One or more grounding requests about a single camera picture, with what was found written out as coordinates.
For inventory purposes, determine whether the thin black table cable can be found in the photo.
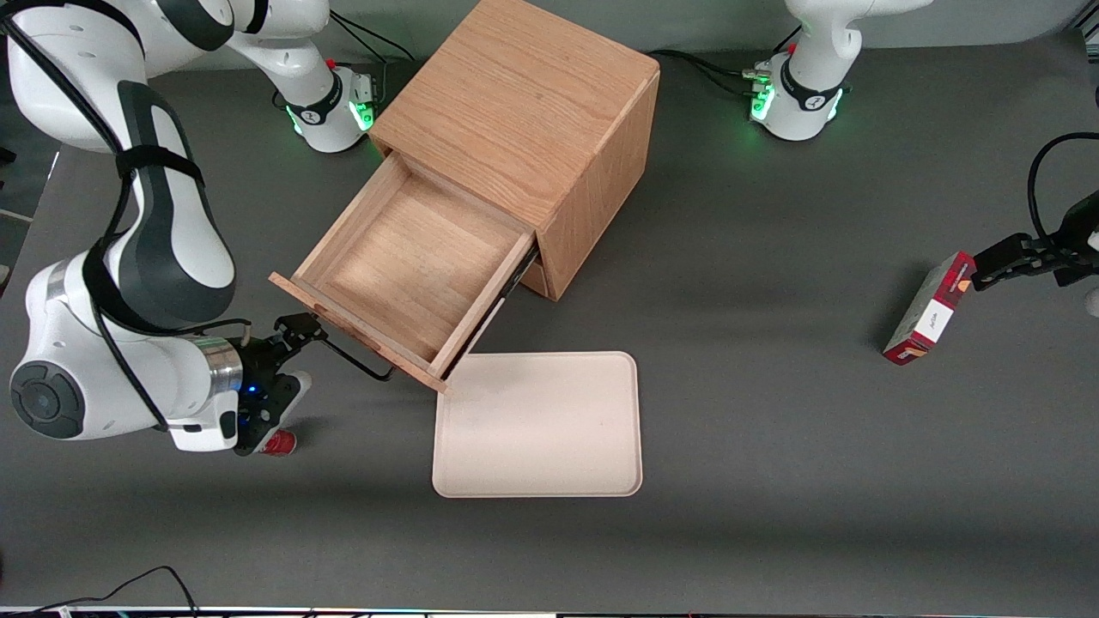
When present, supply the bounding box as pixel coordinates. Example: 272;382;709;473
24;566;201;616

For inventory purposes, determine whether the wooden drawer cabinet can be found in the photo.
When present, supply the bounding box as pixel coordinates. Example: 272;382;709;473
369;0;661;301

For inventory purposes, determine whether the beige plastic tray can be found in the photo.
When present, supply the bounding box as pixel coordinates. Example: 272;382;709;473
432;351;644;499

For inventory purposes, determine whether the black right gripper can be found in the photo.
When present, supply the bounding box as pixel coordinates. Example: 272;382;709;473
232;313;330;400

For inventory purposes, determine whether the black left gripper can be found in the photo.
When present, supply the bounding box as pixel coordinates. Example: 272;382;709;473
972;191;1099;293

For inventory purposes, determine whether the black metal drawer handle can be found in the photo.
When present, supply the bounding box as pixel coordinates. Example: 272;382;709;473
321;335;398;382

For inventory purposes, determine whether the black base cable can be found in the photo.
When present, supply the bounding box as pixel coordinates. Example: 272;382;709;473
329;15;418;66
647;49;762;98

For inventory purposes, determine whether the wooden drawer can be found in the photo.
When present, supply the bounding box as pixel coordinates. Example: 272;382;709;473
269;150;540;395

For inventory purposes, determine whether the red and white carton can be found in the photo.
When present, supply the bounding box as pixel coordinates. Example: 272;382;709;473
883;251;978;367

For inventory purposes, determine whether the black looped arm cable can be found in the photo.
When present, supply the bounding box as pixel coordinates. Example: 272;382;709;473
1027;132;1099;244

